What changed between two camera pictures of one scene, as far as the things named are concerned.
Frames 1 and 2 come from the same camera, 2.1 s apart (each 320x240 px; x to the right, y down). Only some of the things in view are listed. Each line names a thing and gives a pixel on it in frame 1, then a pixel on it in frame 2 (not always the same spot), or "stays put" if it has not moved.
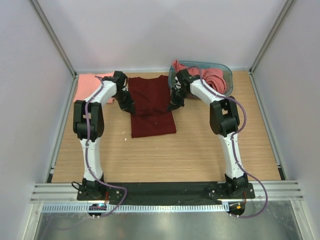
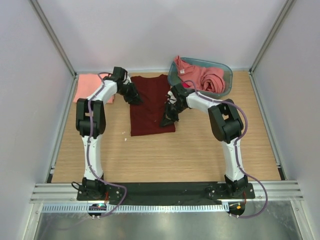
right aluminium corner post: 268,39 stays put
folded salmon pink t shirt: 87,82 stays put
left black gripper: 128,105 to 134,97
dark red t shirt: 152,96 stays put
